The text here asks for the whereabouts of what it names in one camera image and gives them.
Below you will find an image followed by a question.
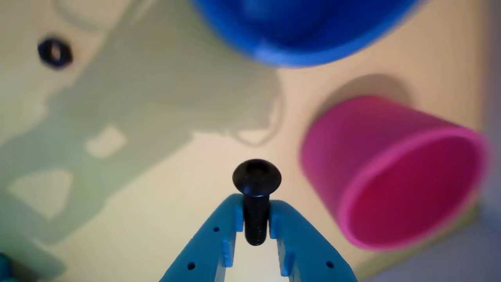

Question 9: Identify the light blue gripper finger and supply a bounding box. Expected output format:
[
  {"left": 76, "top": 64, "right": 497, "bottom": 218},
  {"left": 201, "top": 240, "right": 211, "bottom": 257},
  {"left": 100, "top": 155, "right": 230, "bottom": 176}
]
[
  {"left": 269, "top": 199, "right": 359, "bottom": 282},
  {"left": 158, "top": 193, "right": 245, "bottom": 282}
]

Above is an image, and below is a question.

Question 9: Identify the black bolt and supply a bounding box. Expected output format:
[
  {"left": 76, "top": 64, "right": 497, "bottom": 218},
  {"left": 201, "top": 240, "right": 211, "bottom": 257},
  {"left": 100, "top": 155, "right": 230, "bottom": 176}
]
[{"left": 232, "top": 158, "right": 283, "bottom": 247}]

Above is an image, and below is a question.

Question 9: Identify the pink round cup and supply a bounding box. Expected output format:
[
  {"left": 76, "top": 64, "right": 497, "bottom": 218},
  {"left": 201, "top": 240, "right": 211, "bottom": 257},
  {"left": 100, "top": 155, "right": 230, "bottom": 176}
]
[{"left": 300, "top": 95, "right": 490, "bottom": 252}]

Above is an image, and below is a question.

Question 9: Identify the blue round cup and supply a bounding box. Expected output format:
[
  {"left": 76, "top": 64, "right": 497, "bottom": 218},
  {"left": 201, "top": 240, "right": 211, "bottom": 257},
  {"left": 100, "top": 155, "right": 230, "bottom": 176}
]
[{"left": 189, "top": 0, "right": 428, "bottom": 68}]

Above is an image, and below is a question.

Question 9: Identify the black hex nut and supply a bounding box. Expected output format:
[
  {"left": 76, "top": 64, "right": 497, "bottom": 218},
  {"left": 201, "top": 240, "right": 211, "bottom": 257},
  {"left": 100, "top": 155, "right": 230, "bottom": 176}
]
[{"left": 37, "top": 35, "right": 74, "bottom": 70}]

